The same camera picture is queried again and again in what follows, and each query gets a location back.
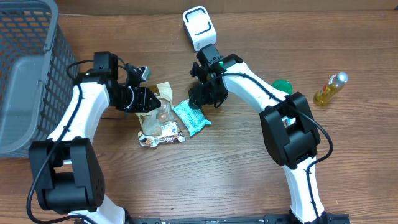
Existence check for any brown mushroom packet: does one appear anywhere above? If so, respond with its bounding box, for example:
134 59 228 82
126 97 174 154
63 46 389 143
136 82 186 147

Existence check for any teal white pack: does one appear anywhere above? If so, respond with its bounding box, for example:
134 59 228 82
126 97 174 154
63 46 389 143
172 100 211 137

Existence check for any green lid jar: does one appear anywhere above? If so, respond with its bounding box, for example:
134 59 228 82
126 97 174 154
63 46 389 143
271 80 293 95

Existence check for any yellow oil bottle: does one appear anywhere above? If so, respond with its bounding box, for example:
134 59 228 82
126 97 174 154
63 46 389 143
313 72 349 106

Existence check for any green freshening pouch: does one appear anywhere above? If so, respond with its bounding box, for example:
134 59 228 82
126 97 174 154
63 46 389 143
282 116 296 128

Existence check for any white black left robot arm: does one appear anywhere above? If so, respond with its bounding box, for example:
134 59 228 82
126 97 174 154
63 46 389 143
26 52 161 223

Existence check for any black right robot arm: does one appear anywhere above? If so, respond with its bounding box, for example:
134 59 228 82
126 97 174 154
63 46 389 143
188 44 327 223

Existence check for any white barcode scanner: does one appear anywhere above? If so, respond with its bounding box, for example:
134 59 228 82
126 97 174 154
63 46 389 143
182 6 217 52

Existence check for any dark grey plastic basket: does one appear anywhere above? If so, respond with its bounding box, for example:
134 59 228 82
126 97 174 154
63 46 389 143
1 0 76 158

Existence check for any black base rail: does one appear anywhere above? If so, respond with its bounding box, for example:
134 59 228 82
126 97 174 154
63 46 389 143
126 212 351 224

